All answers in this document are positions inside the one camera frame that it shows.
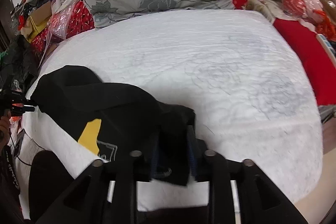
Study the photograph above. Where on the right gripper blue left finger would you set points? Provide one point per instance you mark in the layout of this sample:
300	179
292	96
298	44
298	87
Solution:
154	161

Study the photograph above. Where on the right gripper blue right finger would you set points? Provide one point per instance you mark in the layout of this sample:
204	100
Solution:
194	151

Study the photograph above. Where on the black pants with yellow patch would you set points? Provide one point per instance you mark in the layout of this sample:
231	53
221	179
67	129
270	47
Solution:
114	119

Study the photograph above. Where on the person's left hand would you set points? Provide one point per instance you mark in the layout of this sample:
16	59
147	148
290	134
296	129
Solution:
5	129

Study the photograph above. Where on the black jacket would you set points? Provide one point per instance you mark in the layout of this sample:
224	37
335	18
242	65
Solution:
19	61

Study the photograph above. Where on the white quilted bedspread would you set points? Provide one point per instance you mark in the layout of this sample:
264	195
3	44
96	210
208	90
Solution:
249	90

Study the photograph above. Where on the cardboard box pile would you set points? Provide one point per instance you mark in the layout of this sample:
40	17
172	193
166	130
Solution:
36	22

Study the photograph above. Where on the clear plastic bag red contents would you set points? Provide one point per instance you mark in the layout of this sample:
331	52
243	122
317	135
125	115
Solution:
59	22

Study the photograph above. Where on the pile of clothes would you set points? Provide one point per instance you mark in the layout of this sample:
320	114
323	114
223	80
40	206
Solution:
23	10

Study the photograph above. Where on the red sheet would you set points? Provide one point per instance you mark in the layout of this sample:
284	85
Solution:
318	66

